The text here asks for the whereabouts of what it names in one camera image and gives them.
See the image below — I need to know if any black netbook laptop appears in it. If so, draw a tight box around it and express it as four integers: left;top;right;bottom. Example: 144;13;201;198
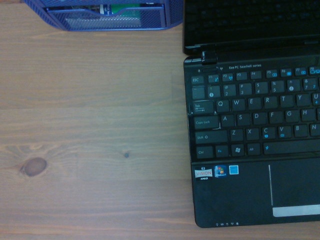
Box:
182;0;320;229

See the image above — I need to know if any blue mesh desk organizer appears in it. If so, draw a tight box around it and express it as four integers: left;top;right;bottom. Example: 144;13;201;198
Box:
21;0;185;32

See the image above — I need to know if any green and white card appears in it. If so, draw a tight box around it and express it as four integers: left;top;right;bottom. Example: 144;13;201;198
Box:
91;3;140;17

